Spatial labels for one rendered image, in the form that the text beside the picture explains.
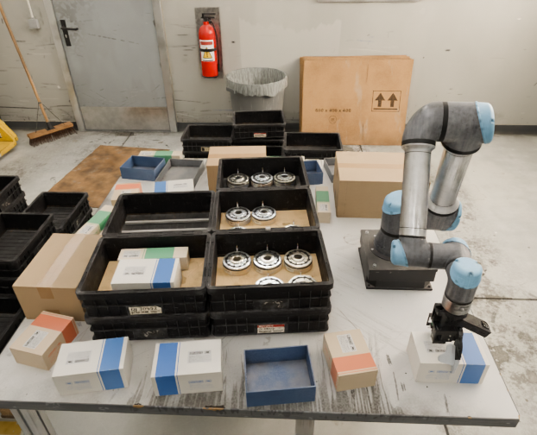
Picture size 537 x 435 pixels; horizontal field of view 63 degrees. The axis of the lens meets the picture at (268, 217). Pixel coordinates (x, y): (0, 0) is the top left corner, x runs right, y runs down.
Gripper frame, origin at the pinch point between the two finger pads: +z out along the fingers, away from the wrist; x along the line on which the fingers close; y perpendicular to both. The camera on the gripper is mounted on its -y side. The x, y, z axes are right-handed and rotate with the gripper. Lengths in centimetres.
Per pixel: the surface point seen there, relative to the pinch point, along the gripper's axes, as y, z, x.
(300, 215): 44, -7, -65
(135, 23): 194, -31, -346
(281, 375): 51, 6, 6
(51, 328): 126, -2, -5
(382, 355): 18.1, 6.2, -3.6
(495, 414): -10.0, 6.3, 15.9
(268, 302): 55, -10, -10
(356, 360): 28.4, -1.4, 4.5
